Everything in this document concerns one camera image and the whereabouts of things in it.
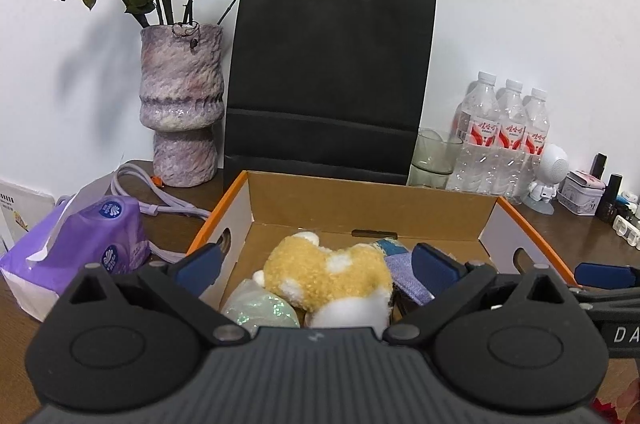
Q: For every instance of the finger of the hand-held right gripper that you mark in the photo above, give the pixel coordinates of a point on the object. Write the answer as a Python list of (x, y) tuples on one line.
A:
[(605, 275)]

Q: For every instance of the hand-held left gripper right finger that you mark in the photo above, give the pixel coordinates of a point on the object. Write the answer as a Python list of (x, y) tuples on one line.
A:
[(431, 269)]

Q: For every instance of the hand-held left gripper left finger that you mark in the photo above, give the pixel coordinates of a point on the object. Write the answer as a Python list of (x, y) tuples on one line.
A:
[(200, 264)]

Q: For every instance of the purple fabric pouch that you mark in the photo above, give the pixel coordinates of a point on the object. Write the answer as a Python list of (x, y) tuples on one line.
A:
[(407, 276)]

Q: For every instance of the blue snack packet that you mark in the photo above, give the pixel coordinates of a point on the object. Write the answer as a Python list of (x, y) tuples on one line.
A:
[(392, 246)]

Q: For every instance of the iridescent plastic bag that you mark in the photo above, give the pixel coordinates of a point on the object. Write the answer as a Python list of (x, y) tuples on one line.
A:
[(260, 309)]

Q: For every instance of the red cardboard box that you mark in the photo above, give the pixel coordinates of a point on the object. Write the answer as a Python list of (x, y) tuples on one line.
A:
[(370, 209)]

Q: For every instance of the yellow and white plush toy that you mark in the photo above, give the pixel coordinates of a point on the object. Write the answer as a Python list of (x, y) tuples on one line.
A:
[(330, 274)]

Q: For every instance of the white power strip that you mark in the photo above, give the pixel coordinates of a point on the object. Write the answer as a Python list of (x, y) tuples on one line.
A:
[(629, 231)]

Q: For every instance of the small tin box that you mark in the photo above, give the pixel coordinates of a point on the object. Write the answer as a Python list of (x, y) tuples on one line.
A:
[(580, 194)]

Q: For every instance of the clear glass cup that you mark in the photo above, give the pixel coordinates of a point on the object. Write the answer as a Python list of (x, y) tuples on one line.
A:
[(434, 158)]

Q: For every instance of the purple tissue pack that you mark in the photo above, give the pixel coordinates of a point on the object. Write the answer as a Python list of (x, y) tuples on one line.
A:
[(85, 244)]

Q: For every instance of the white robot figure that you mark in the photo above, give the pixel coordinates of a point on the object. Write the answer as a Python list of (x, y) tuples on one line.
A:
[(547, 168)]

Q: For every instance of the clear water bottle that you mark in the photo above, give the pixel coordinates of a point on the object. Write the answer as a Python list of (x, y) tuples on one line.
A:
[(536, 138), (475, 138), (511, 143)]

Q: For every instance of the purple textured vase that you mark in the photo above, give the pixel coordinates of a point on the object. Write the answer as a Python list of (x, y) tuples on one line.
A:
[(180, 103)]

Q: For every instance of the white desk calendar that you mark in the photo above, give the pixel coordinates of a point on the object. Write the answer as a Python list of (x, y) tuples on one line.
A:
[(22, 209)]

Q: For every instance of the black paper bag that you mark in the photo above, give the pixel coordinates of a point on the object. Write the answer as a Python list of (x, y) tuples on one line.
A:
[(330, 73)]

